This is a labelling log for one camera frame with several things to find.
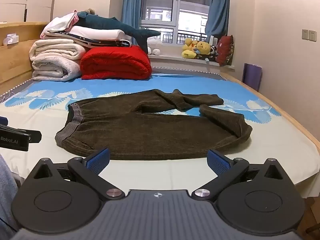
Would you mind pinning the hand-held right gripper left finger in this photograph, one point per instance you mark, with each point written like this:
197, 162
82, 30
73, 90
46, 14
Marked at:
97, 160

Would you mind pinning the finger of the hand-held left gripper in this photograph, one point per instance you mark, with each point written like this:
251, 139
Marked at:
33, 135

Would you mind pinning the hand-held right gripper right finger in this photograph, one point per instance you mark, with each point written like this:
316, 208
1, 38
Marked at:
219, 162

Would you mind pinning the blue white printed bed sheet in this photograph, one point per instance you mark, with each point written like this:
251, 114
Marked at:
262, 140

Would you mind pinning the person's blue jeans leg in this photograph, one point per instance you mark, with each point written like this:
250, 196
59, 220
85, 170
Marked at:
7, 195

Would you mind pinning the white fleece folded quilt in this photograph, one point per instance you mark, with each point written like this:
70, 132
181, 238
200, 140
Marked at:
50, 68

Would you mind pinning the wooden headboard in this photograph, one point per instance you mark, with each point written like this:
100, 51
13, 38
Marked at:
17, 57

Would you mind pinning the cream folded quilt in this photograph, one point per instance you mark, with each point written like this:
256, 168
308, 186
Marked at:
55, 48

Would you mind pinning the purple rolled mat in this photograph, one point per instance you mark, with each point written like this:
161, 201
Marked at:
252, 76

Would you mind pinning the tissue pack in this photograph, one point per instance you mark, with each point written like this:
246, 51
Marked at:
10, 39

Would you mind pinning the red folded blanket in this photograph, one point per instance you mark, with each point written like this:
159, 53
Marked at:
115, 62

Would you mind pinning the dark striped plush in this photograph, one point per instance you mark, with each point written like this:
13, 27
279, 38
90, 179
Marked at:
213, 52

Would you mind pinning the red cushion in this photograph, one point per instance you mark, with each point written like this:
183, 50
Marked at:
225, 51

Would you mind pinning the white window sill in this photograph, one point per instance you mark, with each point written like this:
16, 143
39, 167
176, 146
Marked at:
175, 59

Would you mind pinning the white pink cloth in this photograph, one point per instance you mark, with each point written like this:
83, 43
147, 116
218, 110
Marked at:
60, 23

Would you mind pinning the yellow bear plush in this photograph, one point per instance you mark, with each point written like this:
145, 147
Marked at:
202, 48

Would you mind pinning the yellow duck plush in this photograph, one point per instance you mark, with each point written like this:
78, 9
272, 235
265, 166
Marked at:
188, 48

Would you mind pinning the white pillow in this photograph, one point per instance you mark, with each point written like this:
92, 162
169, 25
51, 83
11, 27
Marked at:
97, 33

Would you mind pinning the white seal plush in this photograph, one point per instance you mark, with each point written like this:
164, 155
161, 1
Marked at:
154, 45

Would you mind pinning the blue shark plush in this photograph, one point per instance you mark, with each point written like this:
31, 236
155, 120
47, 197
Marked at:
105, 22

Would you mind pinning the tan plush toy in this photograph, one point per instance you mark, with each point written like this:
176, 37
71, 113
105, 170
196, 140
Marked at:
90, 11

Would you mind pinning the blue curtain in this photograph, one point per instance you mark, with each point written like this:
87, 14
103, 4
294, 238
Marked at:
218, 7
131, 5

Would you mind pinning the window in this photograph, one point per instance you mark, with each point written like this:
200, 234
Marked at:
175, 5

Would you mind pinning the wooden bed frame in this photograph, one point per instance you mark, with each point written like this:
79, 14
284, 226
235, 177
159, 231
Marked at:
287, 110

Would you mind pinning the beige wall switch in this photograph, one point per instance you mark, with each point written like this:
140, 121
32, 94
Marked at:
312, 35
305, 34

